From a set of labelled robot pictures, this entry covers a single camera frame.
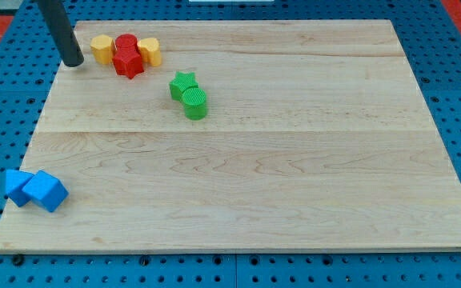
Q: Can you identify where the red star block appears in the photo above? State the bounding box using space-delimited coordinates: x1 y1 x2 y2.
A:
113 47 145 79

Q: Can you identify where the blue cube block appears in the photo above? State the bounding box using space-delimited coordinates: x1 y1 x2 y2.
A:
22 170 69 213

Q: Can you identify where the green star block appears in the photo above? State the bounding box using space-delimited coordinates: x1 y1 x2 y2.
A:
169 71 198 101

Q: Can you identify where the red cylinder block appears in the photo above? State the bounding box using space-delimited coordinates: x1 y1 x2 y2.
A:
115 34 138 51

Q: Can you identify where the green cylinder block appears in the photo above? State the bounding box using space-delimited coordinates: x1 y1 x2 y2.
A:
182 88 207 120

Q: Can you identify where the wooden board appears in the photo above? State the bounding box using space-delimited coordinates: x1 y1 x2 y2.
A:
0 20 461 254

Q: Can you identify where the yellow hexagon block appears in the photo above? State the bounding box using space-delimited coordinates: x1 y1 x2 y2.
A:
90 34 115 65

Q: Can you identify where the yellow heart block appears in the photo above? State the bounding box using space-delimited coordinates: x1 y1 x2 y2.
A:
137 38 162 66

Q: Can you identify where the blue triangle block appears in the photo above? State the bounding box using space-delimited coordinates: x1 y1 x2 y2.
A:
5 170 34 207

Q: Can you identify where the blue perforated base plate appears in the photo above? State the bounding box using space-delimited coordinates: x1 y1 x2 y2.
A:
0 0 461 287

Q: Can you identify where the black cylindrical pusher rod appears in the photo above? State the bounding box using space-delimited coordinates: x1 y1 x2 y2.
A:
35 0 84 67

